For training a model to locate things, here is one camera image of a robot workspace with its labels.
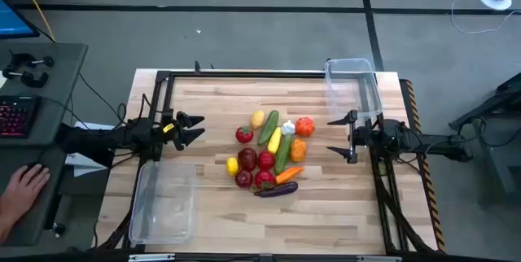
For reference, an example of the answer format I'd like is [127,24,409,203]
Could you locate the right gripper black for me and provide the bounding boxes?
[326,110,387,164]

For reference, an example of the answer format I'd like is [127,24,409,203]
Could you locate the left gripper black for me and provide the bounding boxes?
[160,111,206,152]

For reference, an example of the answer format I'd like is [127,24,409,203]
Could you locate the ribbed orange-red tomato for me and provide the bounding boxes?
[295,116,317,138]

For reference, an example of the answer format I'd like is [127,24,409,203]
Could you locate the red tomato with green stem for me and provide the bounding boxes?
[235,125,255,145]

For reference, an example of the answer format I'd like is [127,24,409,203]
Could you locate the orange bell pepper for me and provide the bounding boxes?
[290,138,308,164]

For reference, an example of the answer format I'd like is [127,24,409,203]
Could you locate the yellow lemon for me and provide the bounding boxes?
[225,156,240,177]

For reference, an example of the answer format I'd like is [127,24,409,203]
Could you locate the dark red bell pepper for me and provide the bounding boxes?
[237,147,258,172]

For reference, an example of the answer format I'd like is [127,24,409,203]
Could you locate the yellow potato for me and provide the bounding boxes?
[249,109,266,130]

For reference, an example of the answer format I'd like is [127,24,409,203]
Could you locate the green cucumber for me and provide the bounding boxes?
[256,109,280,146]
[274,133,294,176]

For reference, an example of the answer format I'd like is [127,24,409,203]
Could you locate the dark red apple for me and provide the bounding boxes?
[234,169,254,189]

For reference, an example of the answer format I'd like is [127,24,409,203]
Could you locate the orange carrot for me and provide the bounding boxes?
[275,166,305,185]

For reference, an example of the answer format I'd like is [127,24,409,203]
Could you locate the yellow squash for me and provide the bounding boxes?
[267,126,282,155]

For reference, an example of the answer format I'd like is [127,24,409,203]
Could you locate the large red tomato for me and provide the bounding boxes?
[257,151,276,171]

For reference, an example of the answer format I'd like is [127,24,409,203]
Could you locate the purple eggplant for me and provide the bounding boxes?
[253,181,300,199]

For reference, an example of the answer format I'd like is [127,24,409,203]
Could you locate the person's forearm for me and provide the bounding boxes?
[0,203,20,243]

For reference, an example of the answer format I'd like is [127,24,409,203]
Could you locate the clear plastic bin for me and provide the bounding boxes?
[128,160,197,246]
[324,58,383,121]

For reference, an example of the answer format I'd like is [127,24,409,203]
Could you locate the yellow black hazard strip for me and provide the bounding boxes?
[401,78,445,251]

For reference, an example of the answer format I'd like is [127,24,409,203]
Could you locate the small matte red tomato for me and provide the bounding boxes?
[254,169,277,190]

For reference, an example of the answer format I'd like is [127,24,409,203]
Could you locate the white paper sheet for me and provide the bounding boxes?
[64,121,117,177]

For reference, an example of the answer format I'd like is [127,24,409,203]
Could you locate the grey desk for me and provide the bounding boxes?
[0,41,89,247]

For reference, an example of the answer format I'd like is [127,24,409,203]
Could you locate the black computer mouse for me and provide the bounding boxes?
[22,161,50,174]

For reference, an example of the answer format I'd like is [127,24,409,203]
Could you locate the black machine stand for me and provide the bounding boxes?
[449,72,521,198]

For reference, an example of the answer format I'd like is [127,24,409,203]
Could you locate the black clamp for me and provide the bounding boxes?
[2,68,50,89]
[10,52,55,70]

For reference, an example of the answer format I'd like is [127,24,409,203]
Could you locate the black backlit keyboard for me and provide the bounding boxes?
[0,94,42,139]

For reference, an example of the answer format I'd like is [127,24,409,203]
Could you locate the person's hand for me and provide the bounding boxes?
[2,163,51,225]

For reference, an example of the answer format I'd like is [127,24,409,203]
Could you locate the computer monitor blue screen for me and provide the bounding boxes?
[0,0,41,40]

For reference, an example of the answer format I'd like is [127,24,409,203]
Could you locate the black metal rig frame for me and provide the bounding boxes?
[97,60,439,255]

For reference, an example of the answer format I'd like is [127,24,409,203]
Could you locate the black cable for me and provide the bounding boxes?
[77,72,128,127]

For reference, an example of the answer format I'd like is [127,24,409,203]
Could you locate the silver metal bracket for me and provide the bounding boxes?
[128,253,176,262]
[357,255,402,262]

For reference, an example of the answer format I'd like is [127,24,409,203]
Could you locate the white cable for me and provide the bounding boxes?
[450,0,521,35]

